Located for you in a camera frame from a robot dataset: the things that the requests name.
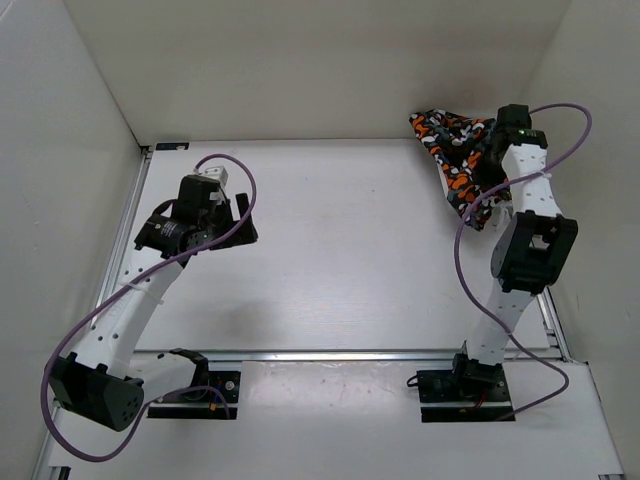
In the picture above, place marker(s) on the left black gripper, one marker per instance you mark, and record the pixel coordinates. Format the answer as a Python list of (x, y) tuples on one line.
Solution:
[(246, 234)]

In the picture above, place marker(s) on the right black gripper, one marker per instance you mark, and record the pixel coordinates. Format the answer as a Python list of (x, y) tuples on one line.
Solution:
[(490, 179)]

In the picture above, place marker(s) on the orange camouflage shorts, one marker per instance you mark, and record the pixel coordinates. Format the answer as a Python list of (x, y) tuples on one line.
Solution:
[(462, 148)]

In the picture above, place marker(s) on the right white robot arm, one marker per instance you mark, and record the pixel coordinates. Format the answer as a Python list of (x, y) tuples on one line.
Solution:
[(531, 251)]

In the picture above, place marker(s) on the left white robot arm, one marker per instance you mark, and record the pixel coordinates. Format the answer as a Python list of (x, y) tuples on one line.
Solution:
[(95, 380)]

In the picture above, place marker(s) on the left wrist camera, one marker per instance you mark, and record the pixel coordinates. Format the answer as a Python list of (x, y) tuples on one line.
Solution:
[(215, 173)]

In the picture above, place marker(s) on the aluminium front rail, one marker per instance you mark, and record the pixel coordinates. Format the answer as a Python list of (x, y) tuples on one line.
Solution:
[(328, 355)]

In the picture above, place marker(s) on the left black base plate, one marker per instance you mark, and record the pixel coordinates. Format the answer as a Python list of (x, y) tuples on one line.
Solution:
[(203, 404)]

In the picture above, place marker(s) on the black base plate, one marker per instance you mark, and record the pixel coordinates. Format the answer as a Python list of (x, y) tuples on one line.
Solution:
[(203, 404), (445, 399)]

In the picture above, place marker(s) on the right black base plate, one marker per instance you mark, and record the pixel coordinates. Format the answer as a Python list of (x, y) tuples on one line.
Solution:
[(445, 399)]

